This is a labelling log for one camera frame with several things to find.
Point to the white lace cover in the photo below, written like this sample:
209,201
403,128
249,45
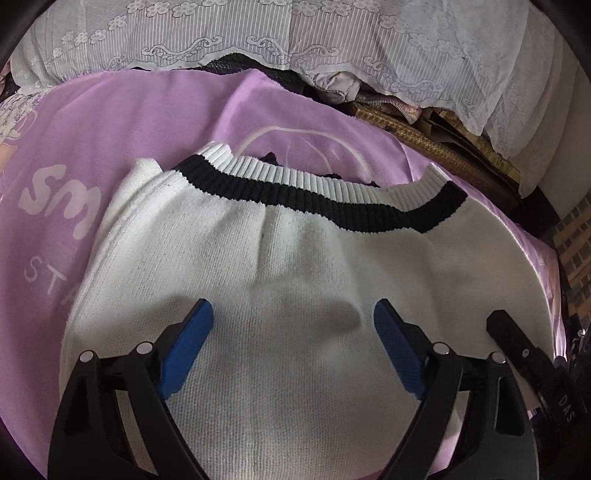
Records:
501,66

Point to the purple printed bed sheet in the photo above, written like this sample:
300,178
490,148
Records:
62,164

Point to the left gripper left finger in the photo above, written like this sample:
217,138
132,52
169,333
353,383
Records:
89,439

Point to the brown woven bamboo mat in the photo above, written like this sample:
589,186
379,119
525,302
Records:
438,140

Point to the brown checkered curtain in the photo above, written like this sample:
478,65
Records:
571,238

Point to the white black-trimmed knit sweater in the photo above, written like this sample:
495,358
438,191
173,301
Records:
293,382

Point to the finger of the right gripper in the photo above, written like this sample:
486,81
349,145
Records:
519,341

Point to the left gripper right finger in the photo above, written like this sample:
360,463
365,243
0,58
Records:
496,440

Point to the purple floral white sheet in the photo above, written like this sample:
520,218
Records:
17,107

